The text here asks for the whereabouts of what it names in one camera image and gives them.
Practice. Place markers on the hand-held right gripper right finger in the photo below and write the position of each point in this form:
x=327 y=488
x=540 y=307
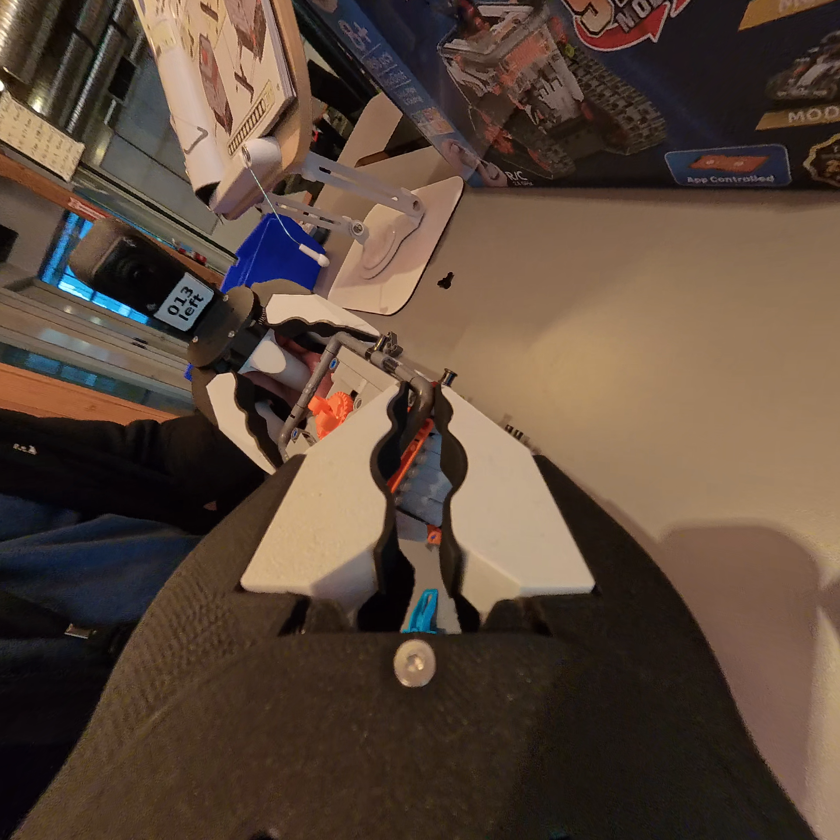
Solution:
x=518 y=525

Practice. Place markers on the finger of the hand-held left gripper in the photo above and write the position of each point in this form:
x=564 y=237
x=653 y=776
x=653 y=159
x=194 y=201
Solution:
x=308 y=308
x=229 y=407

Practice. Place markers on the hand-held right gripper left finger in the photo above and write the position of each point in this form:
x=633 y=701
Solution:
x=315 y=525

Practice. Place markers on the grey brick model orange gear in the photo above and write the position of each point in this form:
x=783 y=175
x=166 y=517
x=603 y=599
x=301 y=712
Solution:
x=334 y=410

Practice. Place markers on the blue brick separator tool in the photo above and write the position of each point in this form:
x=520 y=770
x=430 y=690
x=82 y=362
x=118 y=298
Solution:
x=423 y=610

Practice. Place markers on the person's left hand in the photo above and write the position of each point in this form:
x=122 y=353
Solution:
x=272 y=388

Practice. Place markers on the blue plastic bin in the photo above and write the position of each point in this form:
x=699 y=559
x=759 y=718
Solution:
x=269 y=256

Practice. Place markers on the white cardboard sheet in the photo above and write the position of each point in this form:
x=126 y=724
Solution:
x=387 y=131

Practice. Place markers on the instruction booklet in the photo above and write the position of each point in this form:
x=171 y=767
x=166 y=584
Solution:
x=216 y=79

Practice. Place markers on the white grid panel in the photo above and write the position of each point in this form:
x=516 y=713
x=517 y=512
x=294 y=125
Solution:
x=33 y=138

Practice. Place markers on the dark blue toy box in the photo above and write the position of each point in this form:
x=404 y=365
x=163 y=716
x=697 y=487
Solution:
x=656 y=65

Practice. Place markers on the silver ventilation duct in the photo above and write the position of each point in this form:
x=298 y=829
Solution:
x=39 y=39

